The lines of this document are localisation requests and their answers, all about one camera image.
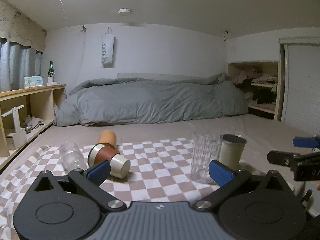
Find clear ribbed glass cup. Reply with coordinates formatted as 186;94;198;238
59;142;87;173

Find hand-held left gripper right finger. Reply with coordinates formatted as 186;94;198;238
195;159;292;210

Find grey curtain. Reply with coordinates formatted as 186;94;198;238
0;37;43;93

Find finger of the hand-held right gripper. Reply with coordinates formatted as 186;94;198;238
267;150;302;167
293;134;320;148

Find crumpled grey cloth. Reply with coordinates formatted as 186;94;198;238
23;115;47;133

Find brown-sleeved steel cup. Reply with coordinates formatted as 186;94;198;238
87;143;131;180

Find black clothes pile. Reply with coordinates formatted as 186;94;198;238
251;88;276;105

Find wooden shelf unit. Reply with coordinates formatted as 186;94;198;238
0;84;67;167

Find wooden wall niche shelf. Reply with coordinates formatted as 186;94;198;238
227;60;279;120

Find grey headboard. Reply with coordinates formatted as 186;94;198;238
117;73;209;80

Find orange cork cup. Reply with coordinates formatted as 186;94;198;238
98;129;117;153

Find clear faceted glass cup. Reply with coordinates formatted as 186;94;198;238
191;131;223;184

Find pink clothes pile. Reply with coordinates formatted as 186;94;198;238
234;66;263;85

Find white door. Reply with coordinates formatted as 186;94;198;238
278;37;320;142

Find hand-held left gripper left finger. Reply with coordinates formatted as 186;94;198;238
27;160;127;210

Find beige checkered cloth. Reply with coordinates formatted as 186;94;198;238
0;136;253;230

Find tissue pack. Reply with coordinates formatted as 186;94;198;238
24;76;43;88

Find wooden stand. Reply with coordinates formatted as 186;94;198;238
1;105;28;151

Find grey metal cup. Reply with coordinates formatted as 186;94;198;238
219;134;247;171

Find beige printed valance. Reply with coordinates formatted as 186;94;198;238
0;0;47;53

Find beige folded clothes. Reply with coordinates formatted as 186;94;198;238
251;74;278;85

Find white hanging tote bag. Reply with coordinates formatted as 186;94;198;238
101;26;116;68

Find grey duvet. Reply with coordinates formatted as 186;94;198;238
54;73;249;127

